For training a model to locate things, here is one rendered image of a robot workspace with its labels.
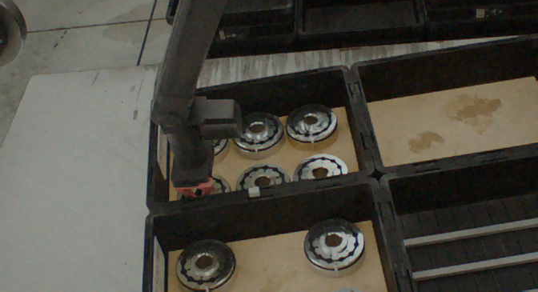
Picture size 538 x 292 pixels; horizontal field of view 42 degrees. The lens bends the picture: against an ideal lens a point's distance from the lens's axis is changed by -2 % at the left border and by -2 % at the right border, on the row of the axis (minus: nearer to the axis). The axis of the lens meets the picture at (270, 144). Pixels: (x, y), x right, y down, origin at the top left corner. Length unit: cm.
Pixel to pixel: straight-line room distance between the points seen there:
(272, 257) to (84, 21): 240
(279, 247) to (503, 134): 49
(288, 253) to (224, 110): 28
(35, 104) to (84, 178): 33
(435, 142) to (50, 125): 96
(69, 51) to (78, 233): 184
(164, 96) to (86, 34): 235
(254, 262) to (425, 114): 47
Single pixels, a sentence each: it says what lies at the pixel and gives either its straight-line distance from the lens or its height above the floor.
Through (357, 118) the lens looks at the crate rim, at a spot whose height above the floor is 93.
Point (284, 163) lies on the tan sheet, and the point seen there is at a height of 83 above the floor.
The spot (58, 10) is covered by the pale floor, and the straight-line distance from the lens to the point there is 363.
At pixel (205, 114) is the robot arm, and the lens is 114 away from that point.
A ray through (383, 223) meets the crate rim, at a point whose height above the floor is 92.
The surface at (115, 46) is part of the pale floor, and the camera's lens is 325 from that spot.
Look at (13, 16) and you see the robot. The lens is 140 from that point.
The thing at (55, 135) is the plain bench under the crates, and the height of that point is 70.
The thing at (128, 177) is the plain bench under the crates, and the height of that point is 70.
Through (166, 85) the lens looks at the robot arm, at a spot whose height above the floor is 119.
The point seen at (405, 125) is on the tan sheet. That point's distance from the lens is 143.
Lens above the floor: 184
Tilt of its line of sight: 45 degrees down
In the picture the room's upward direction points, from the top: 11 degrees counter-clockwise
